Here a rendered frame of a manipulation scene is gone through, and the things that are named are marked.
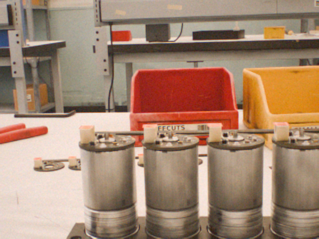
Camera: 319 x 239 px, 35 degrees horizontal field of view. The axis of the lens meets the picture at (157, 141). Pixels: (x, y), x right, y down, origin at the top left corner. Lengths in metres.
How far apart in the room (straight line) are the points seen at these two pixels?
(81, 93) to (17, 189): 4.42
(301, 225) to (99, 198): 0.09
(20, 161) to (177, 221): 0.25
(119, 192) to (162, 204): 0.02
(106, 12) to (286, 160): 2.30
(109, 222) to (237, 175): 0.06
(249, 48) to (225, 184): 2.27
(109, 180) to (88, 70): 4.53
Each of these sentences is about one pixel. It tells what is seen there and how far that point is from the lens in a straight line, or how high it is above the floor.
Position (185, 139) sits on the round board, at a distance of 0.22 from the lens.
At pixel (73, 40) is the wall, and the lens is 4.75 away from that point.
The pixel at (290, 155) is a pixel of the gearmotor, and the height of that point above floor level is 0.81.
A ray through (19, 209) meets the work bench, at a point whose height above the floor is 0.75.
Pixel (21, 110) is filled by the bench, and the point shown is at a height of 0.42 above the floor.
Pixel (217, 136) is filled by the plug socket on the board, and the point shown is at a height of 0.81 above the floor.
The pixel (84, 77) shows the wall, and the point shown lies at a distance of 4.75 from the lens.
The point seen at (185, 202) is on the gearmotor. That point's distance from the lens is 0.22.
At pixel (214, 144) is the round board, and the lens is 0.21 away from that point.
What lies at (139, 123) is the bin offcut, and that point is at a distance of 0.46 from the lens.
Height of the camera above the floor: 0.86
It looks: 14 degrees down
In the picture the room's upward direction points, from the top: 2 degrees counter-clockwise
